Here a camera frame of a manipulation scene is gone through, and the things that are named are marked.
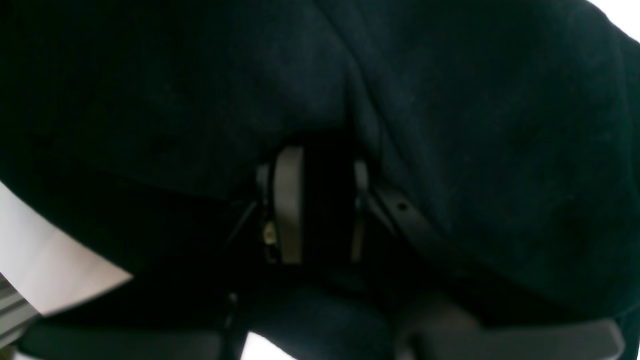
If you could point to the black graphic T-shirt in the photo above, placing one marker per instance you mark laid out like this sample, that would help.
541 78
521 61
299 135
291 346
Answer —
511 125

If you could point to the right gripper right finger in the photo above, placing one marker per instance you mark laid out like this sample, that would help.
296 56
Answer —
442 304

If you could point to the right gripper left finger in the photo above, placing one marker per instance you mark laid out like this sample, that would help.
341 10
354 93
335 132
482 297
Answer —
184 307

